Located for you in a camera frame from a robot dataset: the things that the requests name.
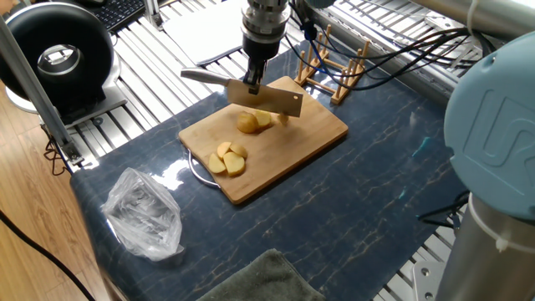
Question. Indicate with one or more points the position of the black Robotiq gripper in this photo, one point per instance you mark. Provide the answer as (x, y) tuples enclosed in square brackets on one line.
[(261, 49)]

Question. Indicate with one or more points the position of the steel cleaver knife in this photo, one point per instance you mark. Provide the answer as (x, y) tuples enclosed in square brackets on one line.
[(267, 100)]

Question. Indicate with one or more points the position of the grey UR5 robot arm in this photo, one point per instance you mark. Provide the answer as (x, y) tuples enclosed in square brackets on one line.
[(493, 138)]

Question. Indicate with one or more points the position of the potato half with skin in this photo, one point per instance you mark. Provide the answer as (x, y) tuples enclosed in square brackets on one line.
[(247, 122)]

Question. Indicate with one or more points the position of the small cut potato piece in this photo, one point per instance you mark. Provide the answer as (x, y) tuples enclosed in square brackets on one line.
[(283, 119)]

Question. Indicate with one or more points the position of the white paper pad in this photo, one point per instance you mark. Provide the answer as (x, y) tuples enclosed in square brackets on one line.
[(200, 29)]

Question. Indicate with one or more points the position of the wooden cutting board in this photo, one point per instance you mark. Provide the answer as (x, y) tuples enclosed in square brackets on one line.
[(292, 142)]

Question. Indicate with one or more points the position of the wooden peg rack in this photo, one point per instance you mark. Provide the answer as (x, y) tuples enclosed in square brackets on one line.
[(339, 95)]

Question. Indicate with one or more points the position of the dark blue marbled mat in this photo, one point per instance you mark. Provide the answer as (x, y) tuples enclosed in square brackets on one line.
[(355, 188)]

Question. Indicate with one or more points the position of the black keyboard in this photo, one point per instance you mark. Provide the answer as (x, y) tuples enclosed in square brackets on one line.
[(119, 12)]

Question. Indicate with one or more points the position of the clear plastic bag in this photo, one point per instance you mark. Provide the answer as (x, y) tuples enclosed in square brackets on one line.
[(142, 213)]

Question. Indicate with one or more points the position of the grey-green towel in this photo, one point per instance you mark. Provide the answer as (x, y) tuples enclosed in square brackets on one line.
[(267, 280)]

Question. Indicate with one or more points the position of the perforated aluminium plate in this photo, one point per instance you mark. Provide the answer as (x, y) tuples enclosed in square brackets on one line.
[(430, 280)]

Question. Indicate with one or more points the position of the short aluminium post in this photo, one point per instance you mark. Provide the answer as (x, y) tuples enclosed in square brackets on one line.
[(152, 12)]

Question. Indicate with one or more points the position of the slanted aluminium post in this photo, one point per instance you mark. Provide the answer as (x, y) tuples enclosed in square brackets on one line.
[(33, 88)]

